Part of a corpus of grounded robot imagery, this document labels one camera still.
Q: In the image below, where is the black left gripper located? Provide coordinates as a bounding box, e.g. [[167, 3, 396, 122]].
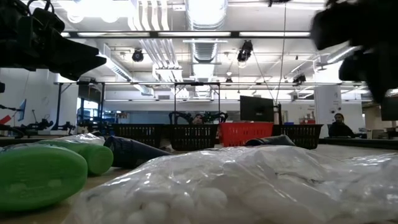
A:
[[0, 0, 107, 82]]

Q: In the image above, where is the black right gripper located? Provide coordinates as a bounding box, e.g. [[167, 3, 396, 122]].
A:
[[310, 0, 398, 103]]

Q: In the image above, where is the dark blue toiletry tube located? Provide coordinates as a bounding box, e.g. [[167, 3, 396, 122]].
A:
[[244, 134, 296, 147], [103, 136, 172, 170]]

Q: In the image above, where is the black computer monitor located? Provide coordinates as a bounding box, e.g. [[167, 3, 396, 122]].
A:
[[380, 99, 398, 122], [239, 95, 275, 123]]

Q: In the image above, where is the black ceiling spotlight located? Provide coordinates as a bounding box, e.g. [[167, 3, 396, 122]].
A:
[[131, 49, 145, 63], [292, 73, 307, 85]]

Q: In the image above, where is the black slotted plastic basket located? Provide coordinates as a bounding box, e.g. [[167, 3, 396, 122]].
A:
[[169, 124, 219, 152], [272, 124, 324, 150], [111, 123, 166, 149]]

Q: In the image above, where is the red slotted plastic basket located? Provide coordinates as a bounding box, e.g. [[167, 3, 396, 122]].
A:
[[218, 121, 275, 147]]

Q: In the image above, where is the black background rig frame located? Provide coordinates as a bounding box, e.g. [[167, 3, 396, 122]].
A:
[[173, 82, 221, 125], [54, 80, 106, 131]]

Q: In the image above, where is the black overhead camera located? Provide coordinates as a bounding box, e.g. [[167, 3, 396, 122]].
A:
[[236, 40, 254, 63]]

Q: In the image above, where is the black metal rig frame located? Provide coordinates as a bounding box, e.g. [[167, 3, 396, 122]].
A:
[[0, 30, 398, 151]]

